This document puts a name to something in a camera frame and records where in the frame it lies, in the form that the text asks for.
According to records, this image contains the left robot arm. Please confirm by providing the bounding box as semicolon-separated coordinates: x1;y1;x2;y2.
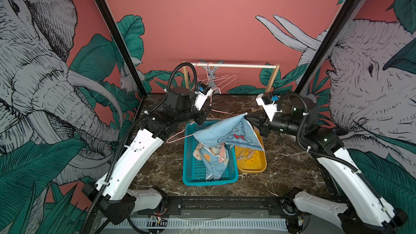
80;62;212;234

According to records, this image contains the white orange lion towel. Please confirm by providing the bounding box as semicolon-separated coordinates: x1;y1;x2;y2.
193;143;228;163

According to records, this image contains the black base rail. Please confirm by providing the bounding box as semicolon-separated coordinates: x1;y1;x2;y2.
136;195;306;217

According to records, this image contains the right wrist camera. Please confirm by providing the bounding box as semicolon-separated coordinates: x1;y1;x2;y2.
256;92;282;122

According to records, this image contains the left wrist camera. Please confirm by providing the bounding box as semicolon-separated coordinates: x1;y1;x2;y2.
194;82;213;111

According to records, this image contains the yellow plastic tray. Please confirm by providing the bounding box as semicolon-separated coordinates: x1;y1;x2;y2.
235;146;267;173

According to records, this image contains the blue towel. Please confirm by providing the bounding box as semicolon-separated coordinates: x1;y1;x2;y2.
193;113;264;151
202;149;229;181

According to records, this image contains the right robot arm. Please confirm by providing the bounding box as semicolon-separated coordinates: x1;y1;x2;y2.
245;92;408;234

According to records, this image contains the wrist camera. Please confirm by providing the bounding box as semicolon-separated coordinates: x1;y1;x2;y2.
256;92;282;122
194;82;213;111

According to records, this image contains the teal plastic basket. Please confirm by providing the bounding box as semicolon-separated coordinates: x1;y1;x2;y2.
183;120;238;187

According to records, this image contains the wooden clothes rack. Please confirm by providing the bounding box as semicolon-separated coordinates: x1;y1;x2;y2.
191;62;280;93

